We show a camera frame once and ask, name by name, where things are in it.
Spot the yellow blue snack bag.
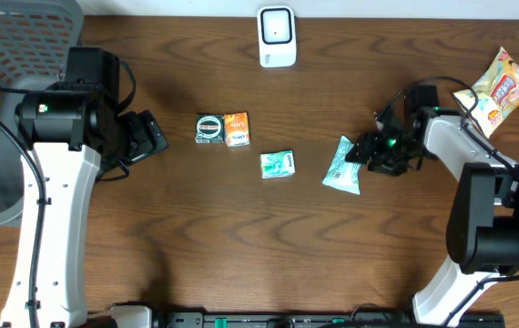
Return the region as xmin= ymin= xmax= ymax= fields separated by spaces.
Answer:
xmin=470 ymin=47 xmax=519 ymax=138

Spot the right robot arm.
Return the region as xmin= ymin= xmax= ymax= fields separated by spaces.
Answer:
xmin=346 ymin=107 xmax=519 ymax=327

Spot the orange juice carton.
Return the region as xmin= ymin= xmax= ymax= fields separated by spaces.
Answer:
xmin=224 ymin=112 xmax=250 ymax=147

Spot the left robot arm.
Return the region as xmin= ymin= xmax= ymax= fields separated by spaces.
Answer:
xmin=0 ymin=90 xmax=168 ymax=327

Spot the white barcode scanner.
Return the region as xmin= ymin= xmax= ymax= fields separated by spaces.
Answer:
xmin=257 ymin=5 xmax=297 ymax=68

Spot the grey plastic mesh basket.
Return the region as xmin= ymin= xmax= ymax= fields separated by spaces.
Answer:
xmin=0 ymin=0 xmax=84 ymax=226

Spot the teal candy wrapper bag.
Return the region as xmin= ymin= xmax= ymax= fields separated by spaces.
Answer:
xmin=322 ymin=136 xmax=361 ymax=195

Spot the round black lidded cup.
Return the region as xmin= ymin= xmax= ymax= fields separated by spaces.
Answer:
xmin=195 ymin=115 xmax=224 ymax=144

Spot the green tissue pack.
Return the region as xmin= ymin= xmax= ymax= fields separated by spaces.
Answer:
xmin=259 ymin=150 xmax=296 ymax=179

